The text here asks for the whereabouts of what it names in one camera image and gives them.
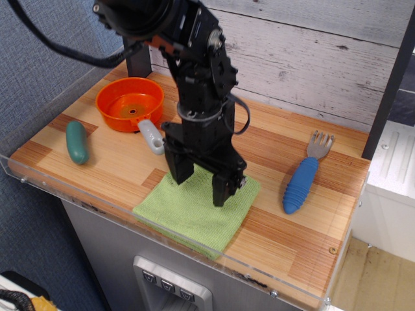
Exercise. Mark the grey cabinet with button panel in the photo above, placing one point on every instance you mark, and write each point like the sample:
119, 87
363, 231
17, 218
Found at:
139, 270

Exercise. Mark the black right frame post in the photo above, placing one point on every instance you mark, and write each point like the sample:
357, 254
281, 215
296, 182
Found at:
392, 87

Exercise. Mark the white side unit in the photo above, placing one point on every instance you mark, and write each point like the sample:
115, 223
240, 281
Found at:
384, 217

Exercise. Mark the orange toy pan grey handle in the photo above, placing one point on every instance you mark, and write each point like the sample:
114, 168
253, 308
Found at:
133, 104

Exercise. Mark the yellow object at corner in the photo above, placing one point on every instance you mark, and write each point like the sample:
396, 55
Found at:
43, 304

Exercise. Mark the clear acrylic table guard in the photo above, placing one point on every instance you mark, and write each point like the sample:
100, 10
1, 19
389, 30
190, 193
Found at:
300, 89

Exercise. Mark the green toy pickle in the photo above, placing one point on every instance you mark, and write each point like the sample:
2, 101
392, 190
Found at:
76, 141

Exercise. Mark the green cloth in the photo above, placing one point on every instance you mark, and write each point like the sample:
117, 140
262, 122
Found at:
186, 213

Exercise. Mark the black left frame post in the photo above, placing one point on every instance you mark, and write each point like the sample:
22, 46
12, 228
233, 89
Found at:
139, 64

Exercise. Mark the fork with blue handle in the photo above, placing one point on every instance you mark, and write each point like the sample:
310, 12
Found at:
298, 187

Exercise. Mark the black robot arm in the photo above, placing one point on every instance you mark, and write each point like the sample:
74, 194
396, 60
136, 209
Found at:
191, 40

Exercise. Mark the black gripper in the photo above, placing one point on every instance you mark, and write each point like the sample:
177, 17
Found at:
209, 145

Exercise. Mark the black frame post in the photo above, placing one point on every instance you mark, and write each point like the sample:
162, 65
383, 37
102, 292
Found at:
392, 87
139, 64

